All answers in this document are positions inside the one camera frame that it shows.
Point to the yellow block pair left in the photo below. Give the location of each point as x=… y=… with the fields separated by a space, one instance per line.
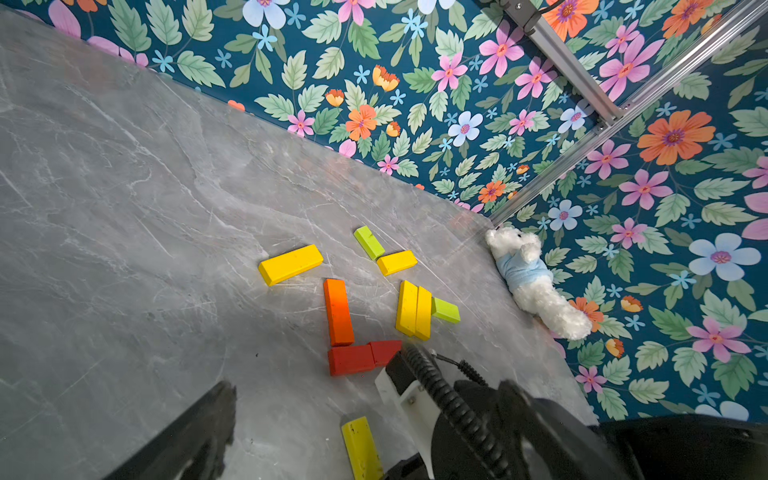
x=407 y=308

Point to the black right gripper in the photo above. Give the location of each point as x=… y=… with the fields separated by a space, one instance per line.
x=443 y=403

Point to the yellow block upper centre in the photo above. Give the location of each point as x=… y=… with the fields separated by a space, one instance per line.
x=394 y=263

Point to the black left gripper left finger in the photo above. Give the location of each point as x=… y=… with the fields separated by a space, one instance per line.
x=193 y=446

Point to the orange block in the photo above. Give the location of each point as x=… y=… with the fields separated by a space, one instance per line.
x=337 y=308

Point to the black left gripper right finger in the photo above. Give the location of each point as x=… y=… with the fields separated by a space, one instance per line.
x=569 y=449

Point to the black hook rail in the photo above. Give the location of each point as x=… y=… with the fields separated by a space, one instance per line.
x=523 y=13

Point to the lime green block upper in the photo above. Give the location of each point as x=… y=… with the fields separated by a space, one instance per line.
x=369 y=243

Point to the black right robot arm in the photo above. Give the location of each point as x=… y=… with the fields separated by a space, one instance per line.
x=687 y=446

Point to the yellow block pair right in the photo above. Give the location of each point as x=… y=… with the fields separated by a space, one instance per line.
x=423 y=314

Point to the red block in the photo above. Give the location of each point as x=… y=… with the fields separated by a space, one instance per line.
x=348 y=360
x=383 y=351

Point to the yellow block lower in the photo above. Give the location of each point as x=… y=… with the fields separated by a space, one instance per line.
x=361 y=449

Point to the white teddy bear blue shirt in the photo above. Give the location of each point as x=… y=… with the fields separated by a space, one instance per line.
x=518 y=258

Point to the yellow block far left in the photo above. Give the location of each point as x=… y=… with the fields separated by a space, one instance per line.
x=283 y=267

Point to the yellow block pair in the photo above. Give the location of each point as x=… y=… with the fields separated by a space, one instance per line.
x=423 y=314
x=407 y=308

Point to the lime green block right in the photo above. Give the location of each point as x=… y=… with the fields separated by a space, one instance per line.
x=445 y=311

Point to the lime green block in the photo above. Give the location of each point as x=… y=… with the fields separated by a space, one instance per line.
x=369 y=243
x=445 y=311

